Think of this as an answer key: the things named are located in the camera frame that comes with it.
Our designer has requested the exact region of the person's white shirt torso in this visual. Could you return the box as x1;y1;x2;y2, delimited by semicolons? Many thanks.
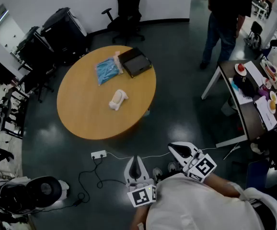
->
138;171;277;230

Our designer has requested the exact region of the plate with yellow food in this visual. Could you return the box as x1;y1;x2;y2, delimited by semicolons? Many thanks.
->
267;99;277;114

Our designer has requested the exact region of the white plate with red apple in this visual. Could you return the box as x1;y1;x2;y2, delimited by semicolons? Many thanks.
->
234;63;248;77

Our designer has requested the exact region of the person's left forearm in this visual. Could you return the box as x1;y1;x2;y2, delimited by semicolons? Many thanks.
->
130;206;153;230

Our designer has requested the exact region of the white perforated basket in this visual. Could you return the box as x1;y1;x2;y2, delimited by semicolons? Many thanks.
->
265;46;277;74

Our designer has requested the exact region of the black power cable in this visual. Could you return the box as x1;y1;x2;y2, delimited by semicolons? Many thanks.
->
74;157;130;208

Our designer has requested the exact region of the black equipment cart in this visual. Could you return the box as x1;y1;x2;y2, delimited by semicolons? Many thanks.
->
15;26;56;66

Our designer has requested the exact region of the dark desk with white frame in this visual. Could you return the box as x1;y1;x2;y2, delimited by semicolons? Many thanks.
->
201;54;277;149

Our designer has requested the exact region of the blue packet in clear plastic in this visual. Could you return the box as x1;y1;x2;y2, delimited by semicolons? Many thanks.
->
94;56;124;86

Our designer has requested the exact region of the black office chair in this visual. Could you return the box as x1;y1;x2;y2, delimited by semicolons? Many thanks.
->
101;0;146;46

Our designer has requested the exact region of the white and black round robot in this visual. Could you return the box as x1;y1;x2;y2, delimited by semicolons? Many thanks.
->
0;175;70;216

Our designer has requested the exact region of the pale yellow bar of soap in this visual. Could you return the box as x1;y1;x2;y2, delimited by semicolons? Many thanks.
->
113;91;123;104

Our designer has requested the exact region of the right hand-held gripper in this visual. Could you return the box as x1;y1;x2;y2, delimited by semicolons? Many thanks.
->
168;141;218;183

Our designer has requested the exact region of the white power cable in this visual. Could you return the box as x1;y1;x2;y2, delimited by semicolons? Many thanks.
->
106;150;171;161

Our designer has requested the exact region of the black bag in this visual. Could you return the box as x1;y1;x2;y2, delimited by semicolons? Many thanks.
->
232;74;259;97

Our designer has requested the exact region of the blue chair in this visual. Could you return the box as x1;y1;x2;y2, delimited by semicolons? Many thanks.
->
245;159;277;197

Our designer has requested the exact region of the person's grey shoe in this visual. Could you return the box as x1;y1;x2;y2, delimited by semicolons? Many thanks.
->
152;167;163;184
167;161;179;173

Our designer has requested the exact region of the white power strip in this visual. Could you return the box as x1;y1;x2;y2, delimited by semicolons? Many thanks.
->
91;150;108;160

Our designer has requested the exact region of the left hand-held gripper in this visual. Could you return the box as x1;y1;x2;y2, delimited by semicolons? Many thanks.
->
124;156;158;208

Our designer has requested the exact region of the black rectangular tray box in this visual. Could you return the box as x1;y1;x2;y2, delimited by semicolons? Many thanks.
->
117;47;152;79

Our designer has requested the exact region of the person's right forearm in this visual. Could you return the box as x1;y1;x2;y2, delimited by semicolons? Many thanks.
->
204;173;242;199

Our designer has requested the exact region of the small black chair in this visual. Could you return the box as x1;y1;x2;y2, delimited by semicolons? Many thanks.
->
248;20;264;50

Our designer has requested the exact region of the large black printer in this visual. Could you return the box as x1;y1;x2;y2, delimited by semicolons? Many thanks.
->
40;7;89;65

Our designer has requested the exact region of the white paper sheet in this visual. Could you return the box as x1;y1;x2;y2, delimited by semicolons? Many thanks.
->
243;61;265;86

